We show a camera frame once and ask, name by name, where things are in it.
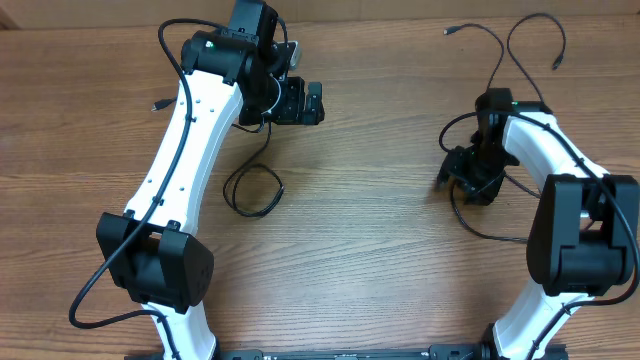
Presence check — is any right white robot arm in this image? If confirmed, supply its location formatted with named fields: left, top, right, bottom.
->
left=436, top=88, right=639, bottom=359

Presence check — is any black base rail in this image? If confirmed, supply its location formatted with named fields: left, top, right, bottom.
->
left=214, top=344, right=491, bottom=360

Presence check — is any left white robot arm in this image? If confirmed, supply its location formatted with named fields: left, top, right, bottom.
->
left=96, top=1, right=324, bottom=359

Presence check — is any black barrel plug cable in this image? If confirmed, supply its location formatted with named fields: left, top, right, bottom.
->
left=443, top=12, right=568, bottom=104

